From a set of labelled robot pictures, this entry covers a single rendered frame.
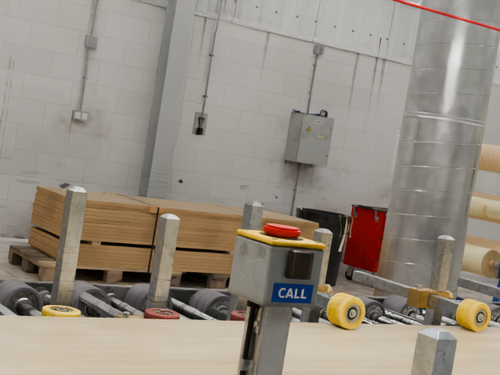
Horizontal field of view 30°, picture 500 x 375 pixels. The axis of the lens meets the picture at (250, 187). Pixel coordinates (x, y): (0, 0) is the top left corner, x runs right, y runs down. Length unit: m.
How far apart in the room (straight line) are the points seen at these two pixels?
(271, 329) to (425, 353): 0.25
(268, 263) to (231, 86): 8.36
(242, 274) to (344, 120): 9.16
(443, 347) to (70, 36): 7.54
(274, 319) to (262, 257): 0.07
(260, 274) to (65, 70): 7.61
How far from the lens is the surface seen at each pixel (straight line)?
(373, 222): 9.67
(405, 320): 3.13
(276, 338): 1.00
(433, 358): 1.17
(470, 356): 2.25
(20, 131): 8.41
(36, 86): 8.44
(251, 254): 0.98
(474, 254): 8.51
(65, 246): 2.06
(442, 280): 2.74
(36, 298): 2.48
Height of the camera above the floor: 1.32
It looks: 3 degrees down
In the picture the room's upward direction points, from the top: 9 degrees clockwise
